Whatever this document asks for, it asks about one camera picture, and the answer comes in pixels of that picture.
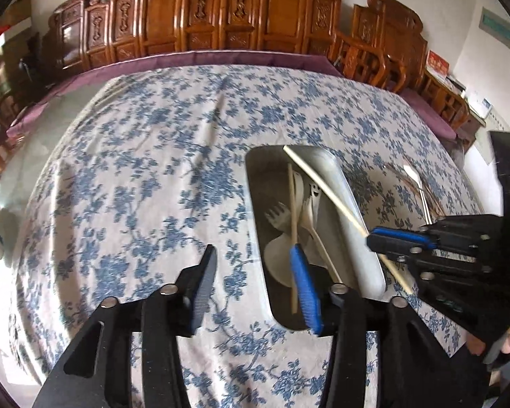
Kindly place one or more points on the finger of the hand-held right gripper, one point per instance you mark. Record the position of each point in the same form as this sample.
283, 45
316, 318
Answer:
395, 250
401, 234

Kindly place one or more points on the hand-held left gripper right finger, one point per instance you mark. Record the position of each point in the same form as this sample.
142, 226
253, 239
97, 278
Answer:
306, 293

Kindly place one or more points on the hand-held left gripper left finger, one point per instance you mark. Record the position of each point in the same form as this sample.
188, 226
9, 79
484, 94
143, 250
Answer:
202, 289

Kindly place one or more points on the metal spoon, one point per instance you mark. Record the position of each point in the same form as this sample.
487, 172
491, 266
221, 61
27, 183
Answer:
299, 187
278, 260

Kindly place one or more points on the light wooden chopstick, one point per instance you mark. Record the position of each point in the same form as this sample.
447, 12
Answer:
323, 185
292, 221

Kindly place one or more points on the metal fork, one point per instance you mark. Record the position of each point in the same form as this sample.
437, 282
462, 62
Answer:
276, 216
312, 216

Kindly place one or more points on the rectangular metal tray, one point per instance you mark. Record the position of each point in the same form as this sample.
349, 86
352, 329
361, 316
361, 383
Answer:
323, 165

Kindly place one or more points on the metal table knife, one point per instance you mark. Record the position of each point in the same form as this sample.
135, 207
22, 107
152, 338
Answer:
415, 177

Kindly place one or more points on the purple armchair cushion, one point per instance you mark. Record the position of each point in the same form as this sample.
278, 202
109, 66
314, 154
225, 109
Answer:
429, 112

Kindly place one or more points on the blue floral tablecloth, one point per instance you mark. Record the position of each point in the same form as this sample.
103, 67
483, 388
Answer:
131, 170

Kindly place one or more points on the white telephone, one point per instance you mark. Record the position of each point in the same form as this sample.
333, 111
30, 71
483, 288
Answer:
483, 106

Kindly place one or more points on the red card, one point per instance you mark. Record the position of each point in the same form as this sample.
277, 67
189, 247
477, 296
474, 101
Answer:
437, 63

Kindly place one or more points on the carved wooden armchair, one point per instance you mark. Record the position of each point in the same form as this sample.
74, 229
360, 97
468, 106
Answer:
386, 34

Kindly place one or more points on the purple sofa cushion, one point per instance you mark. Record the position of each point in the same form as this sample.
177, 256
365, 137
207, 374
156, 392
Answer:
153, 61

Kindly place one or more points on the wooden dining chair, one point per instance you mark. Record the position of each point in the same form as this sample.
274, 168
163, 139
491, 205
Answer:
2, 106

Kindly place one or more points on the long carved wooden sofa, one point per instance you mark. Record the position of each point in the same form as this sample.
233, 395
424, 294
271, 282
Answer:
195, 12

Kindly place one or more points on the cardboard box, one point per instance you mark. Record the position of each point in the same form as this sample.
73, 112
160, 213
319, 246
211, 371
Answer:
19, 12

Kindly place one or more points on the green wall panel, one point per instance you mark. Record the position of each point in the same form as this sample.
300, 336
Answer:
498, 29

